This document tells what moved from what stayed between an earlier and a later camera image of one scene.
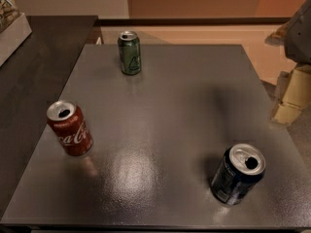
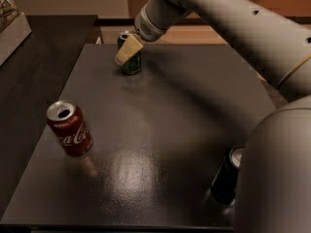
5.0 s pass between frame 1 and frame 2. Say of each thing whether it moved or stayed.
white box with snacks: stayed
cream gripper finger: moved
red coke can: stayed
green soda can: stayed
